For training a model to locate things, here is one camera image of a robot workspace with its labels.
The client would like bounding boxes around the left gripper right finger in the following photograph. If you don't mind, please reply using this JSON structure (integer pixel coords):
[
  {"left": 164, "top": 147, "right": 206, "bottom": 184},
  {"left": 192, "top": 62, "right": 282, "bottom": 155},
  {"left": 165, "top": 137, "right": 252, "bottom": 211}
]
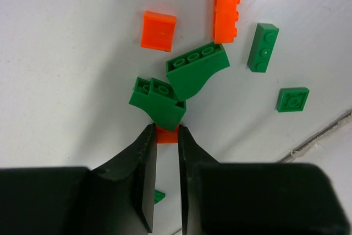
[{"left": 178, "top": 127, "right": 349, "bottom": 234}]

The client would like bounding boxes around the dark green narrow plate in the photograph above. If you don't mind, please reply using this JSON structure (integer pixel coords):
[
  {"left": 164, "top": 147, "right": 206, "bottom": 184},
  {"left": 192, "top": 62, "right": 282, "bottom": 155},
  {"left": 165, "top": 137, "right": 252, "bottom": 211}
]
[{"left": 247, "top": 23, "right": 279, "bottom": 73}]

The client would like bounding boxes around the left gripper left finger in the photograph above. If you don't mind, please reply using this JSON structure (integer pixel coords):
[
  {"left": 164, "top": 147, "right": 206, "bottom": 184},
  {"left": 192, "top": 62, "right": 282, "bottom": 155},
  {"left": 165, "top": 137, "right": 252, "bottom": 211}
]
[{"left": 1, "top": 124, "right": 157, "bottom": 234}]

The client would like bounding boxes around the orange slope lego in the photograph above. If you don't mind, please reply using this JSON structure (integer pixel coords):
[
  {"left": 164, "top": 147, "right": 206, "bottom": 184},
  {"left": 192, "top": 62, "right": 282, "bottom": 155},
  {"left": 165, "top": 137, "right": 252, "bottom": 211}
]
[{"left": 140, "top": 11, "right": 177, "bottom": 52}]

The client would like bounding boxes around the dark green square plate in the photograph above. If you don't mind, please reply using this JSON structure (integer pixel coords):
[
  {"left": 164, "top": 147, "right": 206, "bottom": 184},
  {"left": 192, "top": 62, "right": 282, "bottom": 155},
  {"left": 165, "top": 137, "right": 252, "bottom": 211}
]
[{"left": 276, "top": 88, "right": 310, "bottom": 112}]

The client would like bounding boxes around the orange long lego brick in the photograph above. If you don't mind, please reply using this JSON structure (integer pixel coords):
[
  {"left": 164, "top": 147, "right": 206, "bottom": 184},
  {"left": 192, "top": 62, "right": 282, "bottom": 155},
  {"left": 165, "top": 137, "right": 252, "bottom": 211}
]
[{"left": 213, "top": 0, "right": 241, "bottom": 44}]

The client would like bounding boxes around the dark green long lego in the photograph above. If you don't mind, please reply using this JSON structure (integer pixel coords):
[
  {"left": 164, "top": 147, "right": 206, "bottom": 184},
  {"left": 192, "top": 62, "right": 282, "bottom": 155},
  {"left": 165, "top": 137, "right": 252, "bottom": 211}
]
[{"left": 166, "top": 42, "right": 230, "bottom": 101}]

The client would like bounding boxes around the dark green small lego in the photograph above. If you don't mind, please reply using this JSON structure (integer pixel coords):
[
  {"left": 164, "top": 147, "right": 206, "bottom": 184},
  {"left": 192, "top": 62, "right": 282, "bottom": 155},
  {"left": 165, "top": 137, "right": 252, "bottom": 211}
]
[{"left": 154, "top": 190, "right": 166, "bottom": 205}]

